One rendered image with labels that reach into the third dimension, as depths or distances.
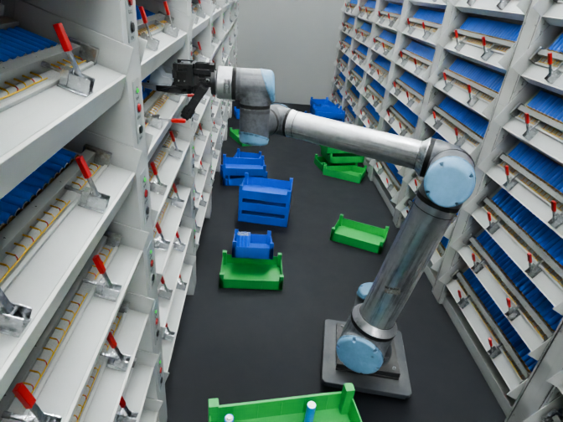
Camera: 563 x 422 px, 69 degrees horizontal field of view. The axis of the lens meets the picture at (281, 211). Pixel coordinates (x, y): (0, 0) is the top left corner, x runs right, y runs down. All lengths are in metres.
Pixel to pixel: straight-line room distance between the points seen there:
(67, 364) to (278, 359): 1.08
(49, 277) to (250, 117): 0.78
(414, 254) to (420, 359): 0.76
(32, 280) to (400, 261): 0.90
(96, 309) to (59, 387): 0.16
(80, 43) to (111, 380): 0.63
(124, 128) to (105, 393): 0.51
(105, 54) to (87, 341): 0.49
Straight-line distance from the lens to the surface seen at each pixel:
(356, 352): 1.36
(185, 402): 1.58
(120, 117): 0.84
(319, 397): 0.95
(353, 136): 1.26
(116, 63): 0.81
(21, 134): 0.51
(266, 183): 2.57
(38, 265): 0.62
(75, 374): 0.73
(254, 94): 1.20
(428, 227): 1.14
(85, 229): 0.69
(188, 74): 1.21
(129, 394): 1.16
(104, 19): 0.81
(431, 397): 1.75
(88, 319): 0.80
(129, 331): 1.03
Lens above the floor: 1.28
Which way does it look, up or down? 29 degrees down
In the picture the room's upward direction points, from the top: 6 degrees clockwise
